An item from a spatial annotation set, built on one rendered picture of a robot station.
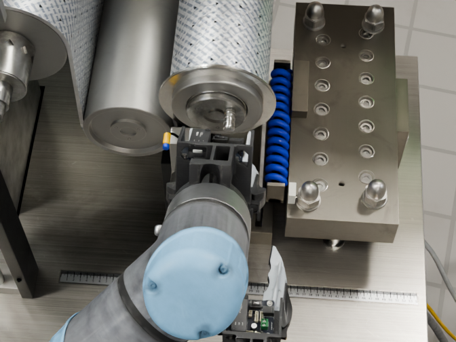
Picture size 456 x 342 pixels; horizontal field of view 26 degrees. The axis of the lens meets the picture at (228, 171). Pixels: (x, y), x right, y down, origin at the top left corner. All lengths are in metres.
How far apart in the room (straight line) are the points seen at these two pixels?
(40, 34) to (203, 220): 0.48
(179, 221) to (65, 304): 0.75
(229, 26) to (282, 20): 1.71
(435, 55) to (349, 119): 1.44
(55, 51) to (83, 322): 0.49
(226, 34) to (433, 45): 1.76
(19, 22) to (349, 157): 0.55
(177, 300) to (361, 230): 0.74
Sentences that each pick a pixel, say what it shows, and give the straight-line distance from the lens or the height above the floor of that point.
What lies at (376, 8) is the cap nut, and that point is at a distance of 1.59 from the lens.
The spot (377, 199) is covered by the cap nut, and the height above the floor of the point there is 1.05.
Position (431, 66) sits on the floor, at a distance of 2.90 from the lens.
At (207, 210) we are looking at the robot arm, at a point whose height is 1.58.
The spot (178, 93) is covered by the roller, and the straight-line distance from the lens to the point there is 1.22.
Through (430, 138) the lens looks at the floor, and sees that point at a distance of 2.76.
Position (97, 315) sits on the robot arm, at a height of 1.56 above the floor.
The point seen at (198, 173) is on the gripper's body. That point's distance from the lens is 0.85.
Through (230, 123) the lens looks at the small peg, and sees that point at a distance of 1.21.
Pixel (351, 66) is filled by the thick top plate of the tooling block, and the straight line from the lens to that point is 1.57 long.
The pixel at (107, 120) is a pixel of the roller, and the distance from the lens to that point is 1.31.
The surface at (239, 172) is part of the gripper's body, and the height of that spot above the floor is 1.49.
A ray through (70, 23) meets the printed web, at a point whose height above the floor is 1.35.
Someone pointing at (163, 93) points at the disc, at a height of 1.26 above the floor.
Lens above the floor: 2.27
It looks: 59 degrees down
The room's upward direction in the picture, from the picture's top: straight up
